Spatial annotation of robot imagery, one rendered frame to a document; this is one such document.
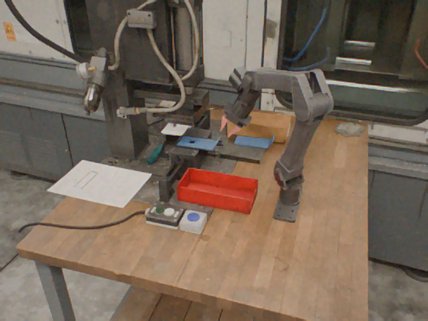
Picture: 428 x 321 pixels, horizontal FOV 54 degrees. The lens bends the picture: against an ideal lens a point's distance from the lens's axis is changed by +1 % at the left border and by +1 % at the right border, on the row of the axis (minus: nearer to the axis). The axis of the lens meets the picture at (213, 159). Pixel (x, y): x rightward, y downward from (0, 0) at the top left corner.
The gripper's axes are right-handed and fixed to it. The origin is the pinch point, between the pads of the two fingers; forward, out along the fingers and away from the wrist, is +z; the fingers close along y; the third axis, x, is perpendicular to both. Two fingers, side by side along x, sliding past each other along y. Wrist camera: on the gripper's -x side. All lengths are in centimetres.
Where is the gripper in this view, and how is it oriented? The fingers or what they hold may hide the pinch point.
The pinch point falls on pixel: (225, 131)
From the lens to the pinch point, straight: 150.5
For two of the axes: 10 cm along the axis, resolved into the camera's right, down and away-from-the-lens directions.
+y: -8.3, -5.5, -0.2
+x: -3.1, 4.9, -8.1
